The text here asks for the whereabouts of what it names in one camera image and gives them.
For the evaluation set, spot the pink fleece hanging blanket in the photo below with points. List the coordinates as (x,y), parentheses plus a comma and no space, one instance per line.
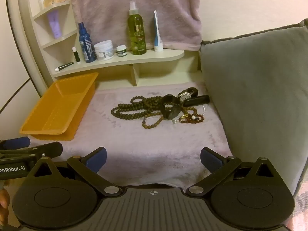
(108,12)

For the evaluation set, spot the person's left hand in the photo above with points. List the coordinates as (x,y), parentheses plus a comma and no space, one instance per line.
(3,204)

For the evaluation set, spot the black wrist watch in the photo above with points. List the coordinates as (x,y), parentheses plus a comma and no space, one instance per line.
(171,112)

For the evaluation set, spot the blue spray bottle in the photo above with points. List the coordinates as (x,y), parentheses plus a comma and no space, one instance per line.
(86,45)

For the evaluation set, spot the pink fleece table blanket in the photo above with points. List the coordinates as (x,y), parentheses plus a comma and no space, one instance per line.
(144,149)

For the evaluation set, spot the silver wrist watch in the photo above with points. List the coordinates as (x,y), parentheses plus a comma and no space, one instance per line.
(185,96)

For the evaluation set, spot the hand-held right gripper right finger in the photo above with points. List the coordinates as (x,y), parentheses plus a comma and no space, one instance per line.
(209,160)

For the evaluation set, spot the purple tube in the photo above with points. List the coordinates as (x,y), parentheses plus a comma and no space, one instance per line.
(54,24)

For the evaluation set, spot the white cap lip balm stick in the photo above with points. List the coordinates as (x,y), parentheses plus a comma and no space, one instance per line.
(76,55)

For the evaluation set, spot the large white cream jar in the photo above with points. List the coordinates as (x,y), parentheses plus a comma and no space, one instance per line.
(104,51)

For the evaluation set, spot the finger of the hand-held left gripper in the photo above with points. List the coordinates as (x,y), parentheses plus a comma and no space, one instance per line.
(48,149)
(16,142)

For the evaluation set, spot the black tube with white cap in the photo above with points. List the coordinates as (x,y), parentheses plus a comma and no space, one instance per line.
(64,66)

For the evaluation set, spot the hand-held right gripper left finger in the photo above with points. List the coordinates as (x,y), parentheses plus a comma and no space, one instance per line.
(98,160)

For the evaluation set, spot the orange plastic basket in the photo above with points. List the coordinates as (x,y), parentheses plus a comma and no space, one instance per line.
(60,101)

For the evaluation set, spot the pink patterned cloth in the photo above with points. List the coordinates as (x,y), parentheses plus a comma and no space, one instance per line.
(299,207)

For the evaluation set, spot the white and blue tube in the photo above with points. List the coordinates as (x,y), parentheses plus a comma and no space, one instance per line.
(157,36)

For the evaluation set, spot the small green label jar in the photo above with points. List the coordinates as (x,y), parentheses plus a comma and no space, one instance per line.
(121,51)

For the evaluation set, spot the green spray bottle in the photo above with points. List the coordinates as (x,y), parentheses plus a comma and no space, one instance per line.
(137,33)

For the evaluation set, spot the black oblong case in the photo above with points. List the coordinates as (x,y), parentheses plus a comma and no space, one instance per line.
(197,100)

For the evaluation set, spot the cream shelf unit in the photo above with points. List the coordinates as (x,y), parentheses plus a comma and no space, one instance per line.
(149,58)

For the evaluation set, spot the grey cushion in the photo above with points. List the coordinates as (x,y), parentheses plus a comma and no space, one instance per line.
(259,89)

